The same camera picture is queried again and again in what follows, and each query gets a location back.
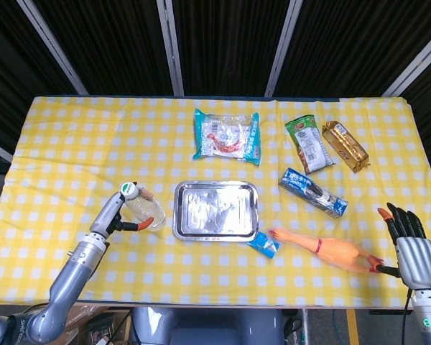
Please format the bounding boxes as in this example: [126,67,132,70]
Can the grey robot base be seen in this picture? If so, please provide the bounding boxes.
[131,307,284,345]

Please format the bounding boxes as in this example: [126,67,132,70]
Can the yellow rubber chicken toy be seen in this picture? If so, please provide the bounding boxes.
[268,227,385,274]

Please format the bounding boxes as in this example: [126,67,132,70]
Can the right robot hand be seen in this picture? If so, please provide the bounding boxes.
[368,202,431,290]

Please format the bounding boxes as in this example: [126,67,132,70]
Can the cardboard box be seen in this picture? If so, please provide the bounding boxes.
[62,305,130,345]

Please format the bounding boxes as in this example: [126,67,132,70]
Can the clear plastic bottle green cap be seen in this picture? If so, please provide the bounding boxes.
[120,181,166,233]

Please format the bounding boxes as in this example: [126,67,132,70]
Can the teal instant noodle packet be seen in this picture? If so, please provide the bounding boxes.
[192,108,262,167]

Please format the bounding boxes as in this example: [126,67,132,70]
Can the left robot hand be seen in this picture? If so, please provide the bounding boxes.
[89,190,156,239]

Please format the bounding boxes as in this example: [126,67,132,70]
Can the stainless steel tray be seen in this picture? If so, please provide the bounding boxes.
[172,180,260,242]

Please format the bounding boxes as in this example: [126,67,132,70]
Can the blue silver cookie pack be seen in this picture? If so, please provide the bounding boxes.
[278,167,349,219]

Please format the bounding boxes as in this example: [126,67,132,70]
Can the small blue white sachet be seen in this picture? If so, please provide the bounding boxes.
[246,230,282,259]

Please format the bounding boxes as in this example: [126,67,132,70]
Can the yellow white checkered tablecloth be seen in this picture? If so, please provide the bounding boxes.
[0,96,431,308]

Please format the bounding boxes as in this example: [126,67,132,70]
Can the black cable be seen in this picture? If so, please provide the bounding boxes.
[400,290,414,345]

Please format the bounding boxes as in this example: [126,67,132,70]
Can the green snack bag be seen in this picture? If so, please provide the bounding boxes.
[284,114,335,176]

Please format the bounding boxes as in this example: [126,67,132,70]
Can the gold foil biscuit pack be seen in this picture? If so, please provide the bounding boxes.
[321,120,371,174]

